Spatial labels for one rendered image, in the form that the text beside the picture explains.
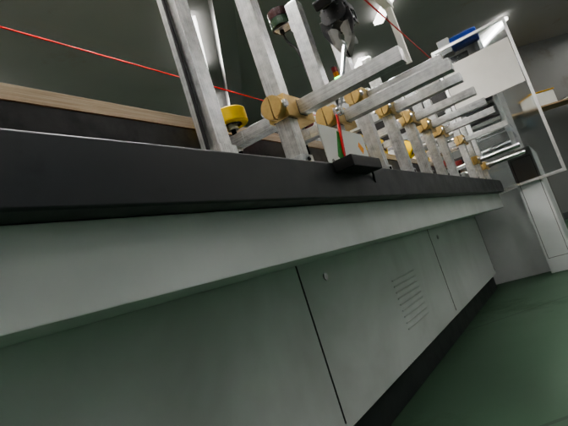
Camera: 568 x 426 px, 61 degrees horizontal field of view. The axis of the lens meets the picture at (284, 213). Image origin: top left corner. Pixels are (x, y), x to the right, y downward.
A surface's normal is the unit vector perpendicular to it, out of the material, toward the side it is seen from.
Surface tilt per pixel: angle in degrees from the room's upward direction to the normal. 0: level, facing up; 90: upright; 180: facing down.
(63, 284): 90
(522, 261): 90
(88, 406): 90
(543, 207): 90
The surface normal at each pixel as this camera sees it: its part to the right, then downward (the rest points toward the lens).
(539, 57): 0.04, -0.16
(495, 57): -0.52, 0.04
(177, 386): 0.80, -0.33
